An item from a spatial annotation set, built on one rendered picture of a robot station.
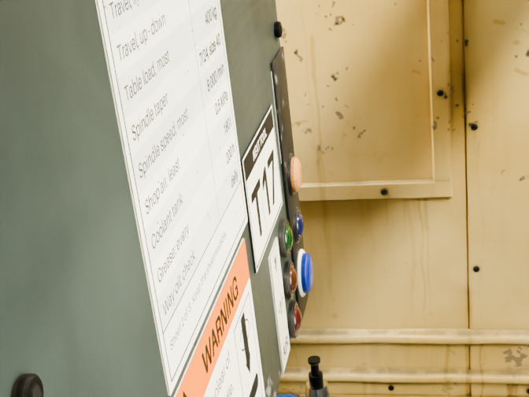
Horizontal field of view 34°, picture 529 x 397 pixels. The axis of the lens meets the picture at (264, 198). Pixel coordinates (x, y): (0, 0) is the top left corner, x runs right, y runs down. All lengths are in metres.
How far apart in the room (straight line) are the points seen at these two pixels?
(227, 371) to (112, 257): 0.16
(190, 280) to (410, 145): 1.01
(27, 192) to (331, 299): 1.27
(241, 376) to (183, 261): 0.12
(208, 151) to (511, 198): 1.03
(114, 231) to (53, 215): 0.05
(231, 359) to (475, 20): 0.93
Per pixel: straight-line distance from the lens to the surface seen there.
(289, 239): 0.58
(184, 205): 0.37
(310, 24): 1.31
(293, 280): 0.59
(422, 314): 1.50
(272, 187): 0.55
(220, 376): 0.42
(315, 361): 1.04
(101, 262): 0.28
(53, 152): 0.25
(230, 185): 0.44
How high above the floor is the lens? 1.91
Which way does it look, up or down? 23 degrees down
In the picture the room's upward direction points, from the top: 7 degrees counter-clockwise
